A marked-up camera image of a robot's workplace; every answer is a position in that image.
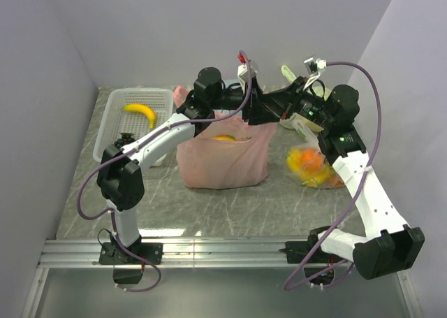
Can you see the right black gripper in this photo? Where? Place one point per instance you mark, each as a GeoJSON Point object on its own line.
{"type": "Point", "coordinates": [288, 98]}

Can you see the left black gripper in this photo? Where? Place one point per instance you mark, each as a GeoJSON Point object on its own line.
{"type": "Point", "coordinates": [255, 112]}

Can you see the yellow banana bunch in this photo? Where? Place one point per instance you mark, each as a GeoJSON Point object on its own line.
{"type": "Point", "coordinates": [224, 138]}

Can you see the pink plastic bag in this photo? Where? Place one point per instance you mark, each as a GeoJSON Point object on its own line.
{"type": "Point", "coordinates": [205, 163]}

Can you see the single yellow banana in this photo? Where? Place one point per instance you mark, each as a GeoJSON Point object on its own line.
{"type": "Point", "coordinates": [142, 109]}

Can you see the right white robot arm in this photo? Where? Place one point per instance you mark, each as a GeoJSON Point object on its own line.
{"type": "Point", "coordinates": [390, 244]}

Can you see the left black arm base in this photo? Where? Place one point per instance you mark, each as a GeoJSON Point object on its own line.
{"type": "Point", "coordinates": [128, 269]}

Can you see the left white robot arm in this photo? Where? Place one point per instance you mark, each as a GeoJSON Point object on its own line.
{"type": "Point", "coordinates": [210, 101]}

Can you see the green tied plastic bag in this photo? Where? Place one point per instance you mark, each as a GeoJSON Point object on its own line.
{"type": "Point", "coordinates": [302, 125]}

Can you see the clear bag of fruits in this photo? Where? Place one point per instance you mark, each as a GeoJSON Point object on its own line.
{"type": "Point", "coordinates": [309, 167]}

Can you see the black grape bunch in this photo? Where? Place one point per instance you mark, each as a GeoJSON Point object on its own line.
{"type": "Point", "coordinates": [124, 139]}

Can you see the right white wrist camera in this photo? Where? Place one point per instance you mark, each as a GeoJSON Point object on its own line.
{"type": "Point", "coordinates": [314, 67]}

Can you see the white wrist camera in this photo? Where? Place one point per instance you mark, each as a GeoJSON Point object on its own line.
{"type": "Point", "coordinates": [243, 73]}
{"type": "Point", "coordinates": [314, 67]}

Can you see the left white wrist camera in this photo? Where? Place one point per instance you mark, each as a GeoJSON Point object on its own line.
{"type": "Point", "coordinates": [243, 73]}

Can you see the aluminium mounting rail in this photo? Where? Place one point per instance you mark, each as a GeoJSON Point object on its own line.
{"type": "Point", "coordinates": [177, 252]}

